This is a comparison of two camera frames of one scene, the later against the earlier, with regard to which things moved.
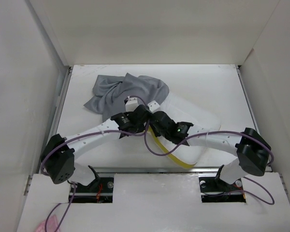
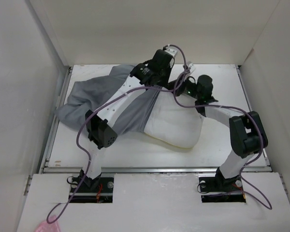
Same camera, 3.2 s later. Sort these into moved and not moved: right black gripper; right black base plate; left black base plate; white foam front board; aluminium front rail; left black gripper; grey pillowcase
Moved: right black gripper; left black gripper; grey pillowcase
Not moved: left black base plate; white foam front board; right black base plate; aluminium front rail
